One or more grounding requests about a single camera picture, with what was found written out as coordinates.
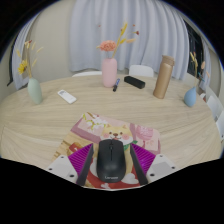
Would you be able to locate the cartoon dog print mouse pad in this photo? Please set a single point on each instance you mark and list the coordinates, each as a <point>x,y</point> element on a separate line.
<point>90,128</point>

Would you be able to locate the white chair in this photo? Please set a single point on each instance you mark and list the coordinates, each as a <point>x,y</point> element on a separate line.
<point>214,107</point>
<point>141,70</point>
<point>221,126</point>
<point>86,73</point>

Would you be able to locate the blue vase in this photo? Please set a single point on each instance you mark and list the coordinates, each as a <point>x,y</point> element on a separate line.
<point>190,97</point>

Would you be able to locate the dark window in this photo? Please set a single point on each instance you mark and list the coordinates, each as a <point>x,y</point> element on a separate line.
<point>10,75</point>
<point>193,43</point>

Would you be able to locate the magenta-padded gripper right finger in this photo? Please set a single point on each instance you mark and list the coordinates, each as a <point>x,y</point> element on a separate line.
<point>161,165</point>

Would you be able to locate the blue marker pen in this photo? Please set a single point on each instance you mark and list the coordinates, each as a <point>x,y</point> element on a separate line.
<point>116,85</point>

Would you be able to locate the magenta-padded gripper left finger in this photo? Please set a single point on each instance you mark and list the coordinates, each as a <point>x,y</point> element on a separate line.
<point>61,166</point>

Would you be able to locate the wide white curtain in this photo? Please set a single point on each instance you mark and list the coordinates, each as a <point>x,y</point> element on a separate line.
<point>140,30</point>

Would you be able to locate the pale green vase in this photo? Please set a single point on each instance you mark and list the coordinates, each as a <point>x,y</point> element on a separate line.
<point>35,91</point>

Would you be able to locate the beige dried flower bunch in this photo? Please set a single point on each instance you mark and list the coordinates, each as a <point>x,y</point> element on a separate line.
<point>195,61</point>

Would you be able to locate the black rectangular case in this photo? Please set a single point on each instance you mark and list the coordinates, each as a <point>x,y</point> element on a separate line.
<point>134,82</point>

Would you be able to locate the black computer mouse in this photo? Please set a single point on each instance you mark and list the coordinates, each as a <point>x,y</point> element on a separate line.
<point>111,161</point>

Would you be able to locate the white remote control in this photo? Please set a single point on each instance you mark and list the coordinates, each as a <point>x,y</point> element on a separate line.
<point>67,96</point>

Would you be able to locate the gold insulated bottle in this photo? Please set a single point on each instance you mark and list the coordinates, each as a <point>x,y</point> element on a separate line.
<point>163,78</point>

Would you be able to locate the pink vase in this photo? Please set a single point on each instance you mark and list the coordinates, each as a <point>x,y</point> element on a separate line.
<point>109,72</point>

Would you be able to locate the yellow dried flower bunch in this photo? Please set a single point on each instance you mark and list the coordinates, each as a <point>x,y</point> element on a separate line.
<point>22,66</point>

